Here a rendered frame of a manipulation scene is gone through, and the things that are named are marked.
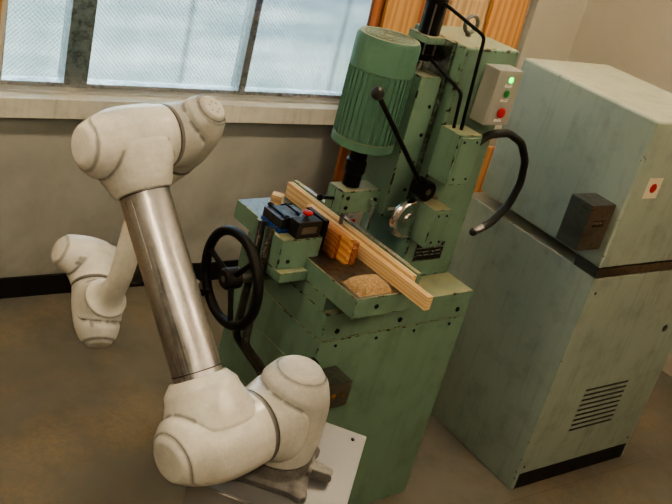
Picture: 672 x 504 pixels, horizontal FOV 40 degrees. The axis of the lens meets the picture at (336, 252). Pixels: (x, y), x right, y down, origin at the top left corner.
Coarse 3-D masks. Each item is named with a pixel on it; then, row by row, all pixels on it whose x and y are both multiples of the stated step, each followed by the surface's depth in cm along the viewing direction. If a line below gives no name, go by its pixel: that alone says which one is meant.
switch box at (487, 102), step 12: (492, 72) 253; (504, 72) 252; (516, 72) 255; (480, 84) 257; (492, 84) 254; (504, 84) 255; (516, 84) 258; (480, 96) 258; (492, 96) 254; (480, 108) 258; (492, 108) 256; (504, 108) 260; (480, 120) 258; (492, 120) 259; (504, 120) 262
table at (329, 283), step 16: (240, 208) 277; (256, 208) 275; (320, 256) 256; (272, 272) 251; (288, 272) 250; (304, 272) 253; (320, 272) 250; (336, 272) 250; (352, 272) 252; (368, 272) 255; (320, 288) 250; (336, 288) 245; (336, 304) 246; (352, 304) 240; (368, 304) 242; (384, 304) 246; (400, 304) 251
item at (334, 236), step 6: (330, 228) 257; (330, 234) 256; (336, 234) 254; (324, 240) 259; (330, 240) 257; (336, 240) 255; (324, 246) 259; (330, 246) 257; (336, 246) 256; (324, 252) 259; (330, 252) 257; (336, 252) 257
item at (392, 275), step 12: (312, 204) 278; (324, 216) 272; (360, 252) 260; (372, 252) 257; (372, 264) 257; (384, 264) 253; (384, 276) 253; (396, 276) 249; (396, 288) 250; (408, 288) 246; (420, 288) 244; (420, 300) 243
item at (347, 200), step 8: (336, 184) 261; (360, 184) 266; (368, 184) 267; (328, 192) 262; (336, 192) 260; (344, 192) 257; (352, 192) 259; (360, 192) 261; (368, 192) 263; (376, 192) 265; (328, 200) 263; (336, 200) 260; (344, 200) 259; (352, 200) 261; (360, 200) 263; (368, 200) 265; (336, 208) 260; (344, 208) 260; (352, 208) 262; (360, 208) 264; (368, 208) 266
